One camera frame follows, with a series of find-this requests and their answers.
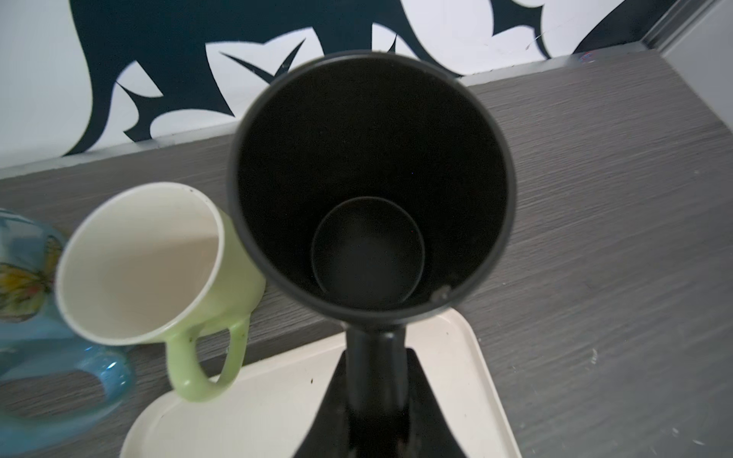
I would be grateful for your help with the black mug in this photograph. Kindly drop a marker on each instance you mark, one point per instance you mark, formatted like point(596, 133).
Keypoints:
point(377, 191)

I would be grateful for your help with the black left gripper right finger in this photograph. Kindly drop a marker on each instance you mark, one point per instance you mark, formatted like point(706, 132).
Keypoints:
point(428, 432)

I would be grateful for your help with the beige plastic tray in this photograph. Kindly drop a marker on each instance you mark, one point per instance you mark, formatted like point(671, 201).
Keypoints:
point(271, 406)

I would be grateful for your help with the blue butterfly mug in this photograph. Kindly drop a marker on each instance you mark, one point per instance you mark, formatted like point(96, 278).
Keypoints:
point(36, 342)

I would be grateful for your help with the light green mug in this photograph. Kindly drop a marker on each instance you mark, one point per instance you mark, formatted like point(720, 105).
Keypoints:
point(162, 263)

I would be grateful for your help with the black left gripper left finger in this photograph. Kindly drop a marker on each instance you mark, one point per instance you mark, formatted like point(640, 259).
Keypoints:
point(329, 432)

